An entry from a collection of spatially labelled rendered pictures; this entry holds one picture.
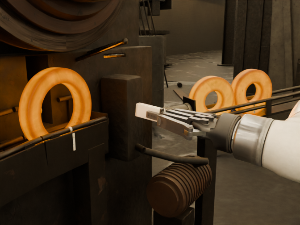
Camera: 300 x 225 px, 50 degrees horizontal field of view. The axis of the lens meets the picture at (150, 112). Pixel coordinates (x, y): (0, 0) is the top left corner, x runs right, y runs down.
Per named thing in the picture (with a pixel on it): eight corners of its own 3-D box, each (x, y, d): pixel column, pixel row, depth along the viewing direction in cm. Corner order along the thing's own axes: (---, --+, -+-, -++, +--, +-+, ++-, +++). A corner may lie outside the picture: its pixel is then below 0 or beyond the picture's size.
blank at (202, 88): (185, 79, 100) (191, 81, 97) (227, 72, 105) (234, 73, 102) (189, 126, 104) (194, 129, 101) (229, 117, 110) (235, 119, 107)
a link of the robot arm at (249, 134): (270, 158, 63) (240, 149, 66) (278, 114, 61) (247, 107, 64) (257, 174, 56) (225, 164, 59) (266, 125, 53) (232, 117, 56)
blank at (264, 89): (227, 72, 105) (234, 73, 102) (265, 65, 110) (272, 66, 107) (229, 117, 110) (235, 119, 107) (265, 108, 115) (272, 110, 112)
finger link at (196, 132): (216, 137, 63) (206, 145, 58) (192, 131, 65) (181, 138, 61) (218, 126, 62) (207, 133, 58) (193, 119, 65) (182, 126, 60)
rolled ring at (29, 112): (90, 64, 76) (80, 64, 78) (23, 72, 61) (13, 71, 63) (93, 138, 81) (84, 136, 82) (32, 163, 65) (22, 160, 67)
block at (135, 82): (100, 156, 95) (96, 76, 89) (117, 148, 102) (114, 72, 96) (128, 164, 90) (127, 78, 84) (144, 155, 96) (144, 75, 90)
